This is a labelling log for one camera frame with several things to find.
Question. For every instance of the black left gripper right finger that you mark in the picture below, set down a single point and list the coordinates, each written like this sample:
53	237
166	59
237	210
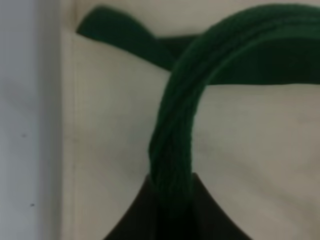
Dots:
211	222

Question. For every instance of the cream linen bag green handles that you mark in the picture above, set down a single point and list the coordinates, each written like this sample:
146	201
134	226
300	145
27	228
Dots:
256	148

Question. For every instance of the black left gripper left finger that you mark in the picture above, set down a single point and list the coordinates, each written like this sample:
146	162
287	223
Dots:
140	221

